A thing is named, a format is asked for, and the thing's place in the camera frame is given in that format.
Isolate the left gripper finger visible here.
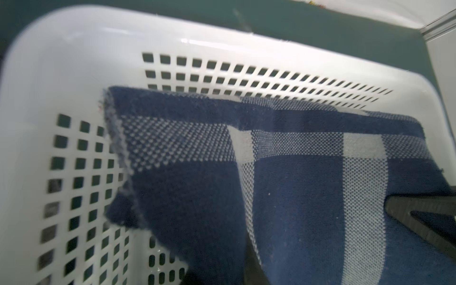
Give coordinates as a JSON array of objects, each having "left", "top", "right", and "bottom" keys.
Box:
[{"left": 384, "top": 195, "right": 456, "bottom": 260}]

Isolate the navy plaid scarf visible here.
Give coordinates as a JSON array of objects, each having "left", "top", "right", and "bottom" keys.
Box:
[{"left": 103, "top": 87, "right": 456, "bottom": 285}]

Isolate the white plastic perforated basket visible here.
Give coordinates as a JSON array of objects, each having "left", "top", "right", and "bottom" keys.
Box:
[{"left": 1, "top": 5, "right": 456, "bottom": 285}]

